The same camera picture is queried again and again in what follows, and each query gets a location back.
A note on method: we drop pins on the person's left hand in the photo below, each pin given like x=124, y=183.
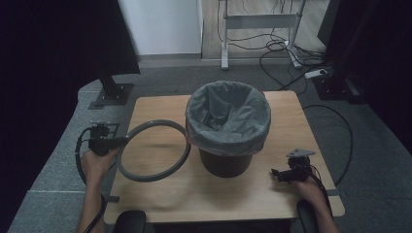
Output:
x=97, y=168

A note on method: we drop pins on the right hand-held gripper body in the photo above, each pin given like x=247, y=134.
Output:
x=299, y=170

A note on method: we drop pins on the person's right hand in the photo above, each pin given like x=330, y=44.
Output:
x=307, y=192

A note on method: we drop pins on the long white power strip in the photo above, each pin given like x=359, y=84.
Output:
x=294, y=56

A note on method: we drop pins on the black equipment stand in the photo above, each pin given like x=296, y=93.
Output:
x=336, y=89

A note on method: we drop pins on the black panel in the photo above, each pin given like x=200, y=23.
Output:
x=123, y=48

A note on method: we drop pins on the black chair armrest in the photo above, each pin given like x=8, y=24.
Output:
x=131, y=221

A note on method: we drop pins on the white board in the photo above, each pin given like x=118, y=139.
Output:
x=162, y=26

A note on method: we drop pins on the grey plastic garbage bag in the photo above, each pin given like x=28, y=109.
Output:
x=226, y=129

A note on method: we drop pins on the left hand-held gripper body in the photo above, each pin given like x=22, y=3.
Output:
x=102, y=145

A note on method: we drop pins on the black plastic trash bin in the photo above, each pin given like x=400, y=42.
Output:
x=223, y=166

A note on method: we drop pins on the small white power strip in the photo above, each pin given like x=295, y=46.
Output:
x=315, y=73

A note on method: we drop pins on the white metal stand frame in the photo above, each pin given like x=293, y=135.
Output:
x=259, y=21

